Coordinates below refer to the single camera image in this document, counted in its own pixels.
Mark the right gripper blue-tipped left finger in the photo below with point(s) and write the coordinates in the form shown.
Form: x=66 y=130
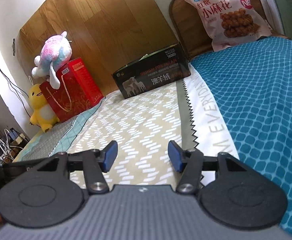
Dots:
x=95 y=163

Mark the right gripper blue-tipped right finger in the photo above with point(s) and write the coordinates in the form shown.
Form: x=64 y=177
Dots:
x=189 y=164

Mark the beige patterned bed sheet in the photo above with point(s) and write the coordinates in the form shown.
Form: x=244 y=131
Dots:
x=184 y=111

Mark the white folding rack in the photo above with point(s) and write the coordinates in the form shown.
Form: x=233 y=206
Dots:
x=1 y=146

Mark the yellow duck plush toy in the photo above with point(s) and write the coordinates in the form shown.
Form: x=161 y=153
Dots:
x=43 y=115

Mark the red gift bag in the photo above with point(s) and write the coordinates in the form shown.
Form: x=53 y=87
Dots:
x=77 y=92

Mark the black metal storage box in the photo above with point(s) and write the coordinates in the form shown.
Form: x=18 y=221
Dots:
x=153 y=70

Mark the blue patterned blanket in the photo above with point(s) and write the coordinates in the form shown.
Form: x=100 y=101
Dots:
x=252 y=86

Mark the pink blue plush toy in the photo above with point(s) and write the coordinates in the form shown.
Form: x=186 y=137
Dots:
x=55 y=53

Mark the pink twisted-snack bag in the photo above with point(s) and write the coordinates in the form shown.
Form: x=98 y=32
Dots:
x=230 y=22

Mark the brown wood wall panel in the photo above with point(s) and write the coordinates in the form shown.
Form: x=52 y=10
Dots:
x=106 y=34

